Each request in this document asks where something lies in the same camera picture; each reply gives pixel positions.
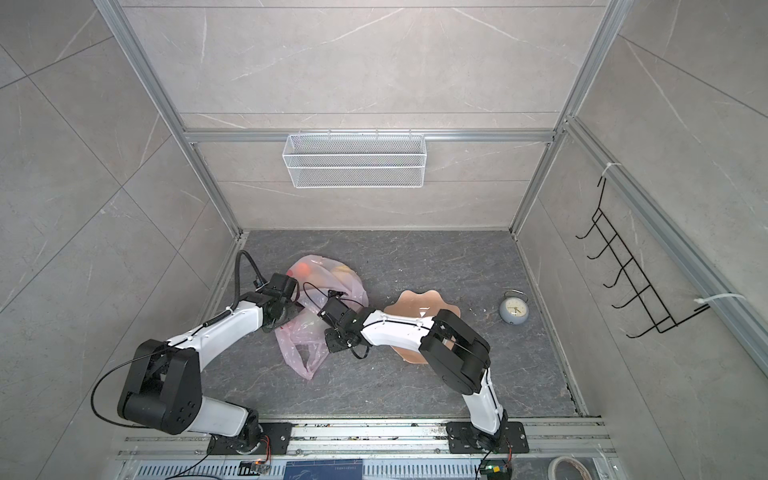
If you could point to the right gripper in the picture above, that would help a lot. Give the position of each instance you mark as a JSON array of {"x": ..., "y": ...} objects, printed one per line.
[{"x": 331, "y": 344}]

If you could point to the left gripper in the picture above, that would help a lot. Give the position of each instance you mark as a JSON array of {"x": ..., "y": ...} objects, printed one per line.
[{"x": 293, "y": 309}]

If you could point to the pink plastic bag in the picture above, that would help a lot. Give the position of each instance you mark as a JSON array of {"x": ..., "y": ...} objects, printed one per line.
[{"x": 301, "y": 339}]

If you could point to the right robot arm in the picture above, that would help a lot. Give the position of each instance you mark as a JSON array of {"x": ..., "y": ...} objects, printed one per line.
[{"x": 457, "y": 354}]

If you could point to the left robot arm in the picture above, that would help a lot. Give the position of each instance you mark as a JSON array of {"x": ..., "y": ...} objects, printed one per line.
[{"x": 163, "y": 388}]

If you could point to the red fake fruit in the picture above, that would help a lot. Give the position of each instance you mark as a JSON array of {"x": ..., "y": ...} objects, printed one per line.
[{"x": 304, "y": 268}]

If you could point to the pink wavy plate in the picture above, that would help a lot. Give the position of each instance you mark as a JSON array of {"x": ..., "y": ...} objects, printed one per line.
[{"x": 412, "y": 304}]

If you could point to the small grey alarm clock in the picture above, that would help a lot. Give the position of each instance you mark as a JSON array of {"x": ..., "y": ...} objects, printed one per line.
[{"x": 514, "y": 308}]

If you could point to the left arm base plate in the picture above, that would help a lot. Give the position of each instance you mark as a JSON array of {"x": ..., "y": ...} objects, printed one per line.
[{"x": 274, "y": 438}]

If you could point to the white wire mesh basket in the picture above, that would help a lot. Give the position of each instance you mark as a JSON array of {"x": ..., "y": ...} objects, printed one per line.
[{"x": 355, "y": 160}]

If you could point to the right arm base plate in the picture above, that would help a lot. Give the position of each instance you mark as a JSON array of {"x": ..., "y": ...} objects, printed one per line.
[{"x": 464, "y": 438}]

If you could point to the black wire hook rack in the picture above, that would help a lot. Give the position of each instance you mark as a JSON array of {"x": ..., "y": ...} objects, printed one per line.
[{"x": 630, "y": 272}]

